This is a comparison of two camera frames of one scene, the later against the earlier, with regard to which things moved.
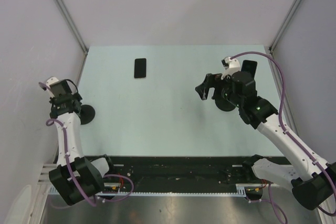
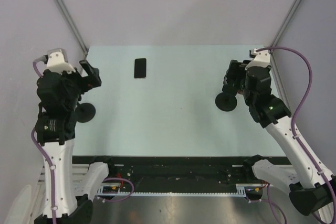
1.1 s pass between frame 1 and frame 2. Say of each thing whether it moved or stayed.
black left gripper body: moved
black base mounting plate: stayed
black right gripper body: moved
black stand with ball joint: stayed
